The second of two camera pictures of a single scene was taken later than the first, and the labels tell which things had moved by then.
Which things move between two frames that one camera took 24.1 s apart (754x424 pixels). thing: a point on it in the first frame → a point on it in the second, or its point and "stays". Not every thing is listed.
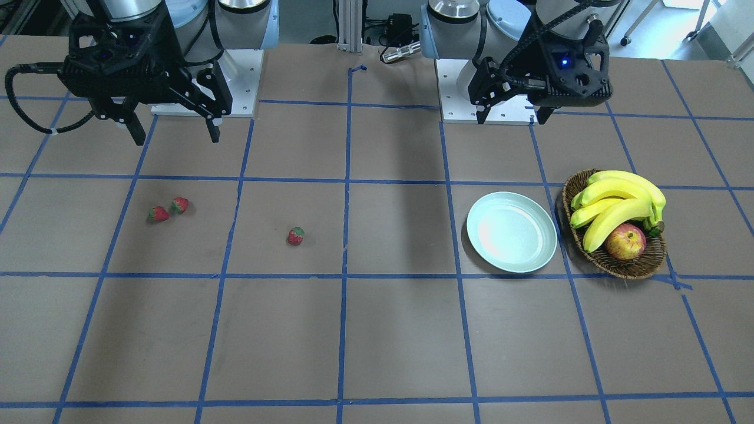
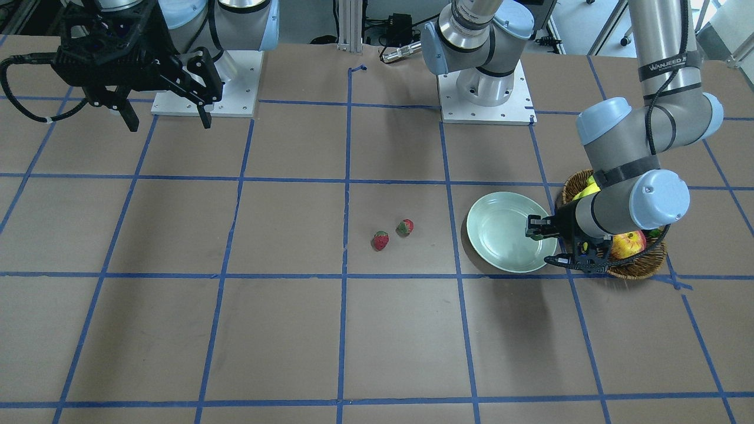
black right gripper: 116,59 stays
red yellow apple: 625,242 stays
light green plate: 512,232 stays
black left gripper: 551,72 → 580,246
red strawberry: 296,235 → 404,228
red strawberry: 179,205 → 381,239
